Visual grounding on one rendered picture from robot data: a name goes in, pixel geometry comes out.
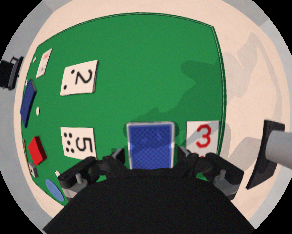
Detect dark blue rectangular tile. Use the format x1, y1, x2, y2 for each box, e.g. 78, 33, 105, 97
20, 79, 37, 128

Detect red flat box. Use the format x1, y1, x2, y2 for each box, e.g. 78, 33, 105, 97
28, 136, 47, 166

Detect blue round coaster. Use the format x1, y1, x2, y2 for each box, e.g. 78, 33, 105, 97
46, 179, 64, 202

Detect blue rectangular card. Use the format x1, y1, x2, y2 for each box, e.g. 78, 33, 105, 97
126, 122, 174, 170

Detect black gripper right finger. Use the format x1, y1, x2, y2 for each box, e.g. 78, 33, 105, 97
162, 146, 244, 201

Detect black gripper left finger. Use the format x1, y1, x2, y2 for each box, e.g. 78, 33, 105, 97
57, 148, 137, 202

